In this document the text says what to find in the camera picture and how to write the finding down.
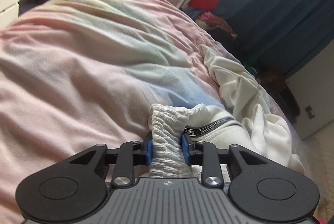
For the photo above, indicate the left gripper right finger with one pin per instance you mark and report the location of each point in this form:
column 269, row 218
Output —
column 205, row 155

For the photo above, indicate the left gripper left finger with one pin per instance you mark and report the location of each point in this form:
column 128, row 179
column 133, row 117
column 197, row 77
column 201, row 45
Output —
column 130, row 155

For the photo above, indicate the white zip-up sweatshirt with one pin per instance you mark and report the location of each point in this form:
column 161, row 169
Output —
column 246, row 120

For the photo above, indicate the pile of clothes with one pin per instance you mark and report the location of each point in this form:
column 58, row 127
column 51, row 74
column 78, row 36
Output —
column 217, row 28

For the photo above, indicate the pastel rainbow duvet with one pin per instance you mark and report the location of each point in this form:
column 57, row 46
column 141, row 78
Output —
column 75, row 73

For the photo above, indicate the teal right curtain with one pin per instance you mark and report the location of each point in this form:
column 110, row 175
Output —
column 280, row 34

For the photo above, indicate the wall power socket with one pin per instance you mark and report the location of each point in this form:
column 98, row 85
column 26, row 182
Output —
column 310, row 113

